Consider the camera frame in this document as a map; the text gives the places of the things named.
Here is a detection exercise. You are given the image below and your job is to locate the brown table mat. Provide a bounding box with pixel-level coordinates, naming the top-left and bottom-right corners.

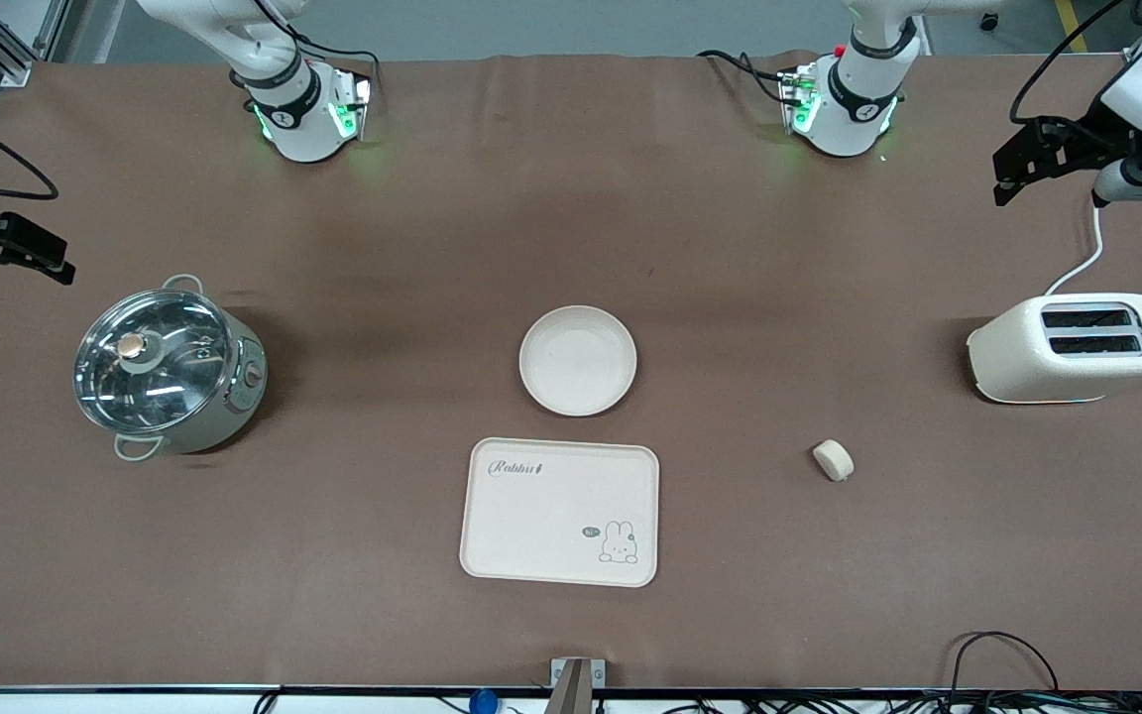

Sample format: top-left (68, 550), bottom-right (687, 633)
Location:
top-left (0, 50), bottom-right (1142, 692)

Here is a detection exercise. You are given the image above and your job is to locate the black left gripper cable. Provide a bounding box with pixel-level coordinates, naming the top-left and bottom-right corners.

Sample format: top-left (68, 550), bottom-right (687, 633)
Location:
top-left (1009, 0), bottom-right (1127, 128)

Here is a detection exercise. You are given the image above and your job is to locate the black arm base cable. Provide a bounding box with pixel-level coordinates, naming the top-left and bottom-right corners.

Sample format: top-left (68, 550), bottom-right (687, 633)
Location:
top-left (285, 30), bottom-right (381, 78)
top-left (696, 49), bottom-right (792, 103)

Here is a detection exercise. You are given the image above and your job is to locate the small cream bun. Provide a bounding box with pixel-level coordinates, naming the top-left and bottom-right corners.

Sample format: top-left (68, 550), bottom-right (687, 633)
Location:
top-left (812, 439), bottom-right (856, 483)

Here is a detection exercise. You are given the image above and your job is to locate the white toaster power cord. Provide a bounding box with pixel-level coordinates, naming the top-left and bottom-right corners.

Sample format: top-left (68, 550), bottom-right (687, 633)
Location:
top-left (1044, 201), bottom-right (1106, 298)

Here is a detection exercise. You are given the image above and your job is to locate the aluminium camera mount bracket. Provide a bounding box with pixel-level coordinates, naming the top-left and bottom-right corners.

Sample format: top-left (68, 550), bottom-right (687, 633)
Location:
top-left (550, 656), bottom-right (607, 714)

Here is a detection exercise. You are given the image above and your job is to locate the aluminium frame profile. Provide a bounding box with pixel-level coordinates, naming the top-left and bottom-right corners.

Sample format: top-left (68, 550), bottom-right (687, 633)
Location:
top-left (0, 0), bottom-right (74, 88)

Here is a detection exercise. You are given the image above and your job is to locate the cream two-slot toaster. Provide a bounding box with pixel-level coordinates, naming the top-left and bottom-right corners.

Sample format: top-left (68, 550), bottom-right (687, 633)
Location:
top-left (967, 293), bottom-right (1142, 406)

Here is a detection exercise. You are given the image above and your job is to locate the black looped cable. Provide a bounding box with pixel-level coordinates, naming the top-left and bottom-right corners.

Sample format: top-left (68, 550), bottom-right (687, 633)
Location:
top-left (947, 631), bottom-right (1061, 697)

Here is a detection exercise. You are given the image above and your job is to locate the cream rabbit print tray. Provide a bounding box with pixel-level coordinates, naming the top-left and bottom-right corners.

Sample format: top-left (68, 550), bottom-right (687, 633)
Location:
top-left (459, 437), bottom-right (661, 589)

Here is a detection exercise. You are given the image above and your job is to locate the glass pot lid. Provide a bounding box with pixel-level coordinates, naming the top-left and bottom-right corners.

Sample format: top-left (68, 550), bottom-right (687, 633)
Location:
top-left (73, 289), bottom-right (236, 433)

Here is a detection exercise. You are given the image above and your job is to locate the black left arm base cable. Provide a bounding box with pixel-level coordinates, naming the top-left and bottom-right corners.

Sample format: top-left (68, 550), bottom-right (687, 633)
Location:
top-left (696, 49), bottom-right (792, 103)

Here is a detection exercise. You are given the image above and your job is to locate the black right arm base cable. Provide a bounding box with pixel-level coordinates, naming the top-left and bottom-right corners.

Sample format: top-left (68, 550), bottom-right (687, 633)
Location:
top-left (285, 30), bottom-right (381, 78)

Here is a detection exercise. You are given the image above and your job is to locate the pale green electric pot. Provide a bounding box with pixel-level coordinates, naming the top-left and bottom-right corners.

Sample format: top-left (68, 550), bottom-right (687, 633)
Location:
top-left (73, 274), bottom-right (269, 463)

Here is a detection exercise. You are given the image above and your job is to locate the round cream plate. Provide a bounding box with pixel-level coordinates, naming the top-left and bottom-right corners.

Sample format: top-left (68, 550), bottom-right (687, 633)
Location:
top-left (518, 305), bottom-right (638, 417)

